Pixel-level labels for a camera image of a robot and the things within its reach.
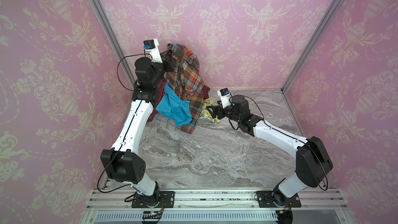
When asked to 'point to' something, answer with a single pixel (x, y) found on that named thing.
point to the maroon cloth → (159, 93)
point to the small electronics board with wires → (151, 215)
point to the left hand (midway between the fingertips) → (172, 50)
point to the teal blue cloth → (172, 108)
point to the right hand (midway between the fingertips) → (213, 104)
